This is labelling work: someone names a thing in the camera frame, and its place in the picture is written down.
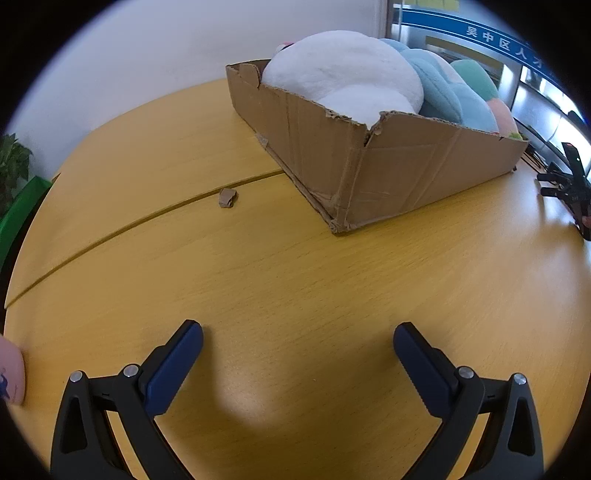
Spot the pig plush toy teal body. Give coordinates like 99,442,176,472
450,59,520,137

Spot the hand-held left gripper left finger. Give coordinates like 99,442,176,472
50,319,204,480

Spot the brown cardboard box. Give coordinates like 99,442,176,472
225,59,529,236

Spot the pale pink plush toy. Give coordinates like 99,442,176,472
0,335,27,407

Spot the green planter box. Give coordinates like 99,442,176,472
0,178,52,271

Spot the light blue plush toy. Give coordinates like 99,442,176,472
381,38,499,134

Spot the green potted plant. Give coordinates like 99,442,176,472
0,134,34,222

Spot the blue banner sign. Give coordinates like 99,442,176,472
401,7,561,88

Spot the panda plush toy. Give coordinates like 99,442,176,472
262,30,424,125

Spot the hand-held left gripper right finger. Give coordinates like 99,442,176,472
393,323,544,480

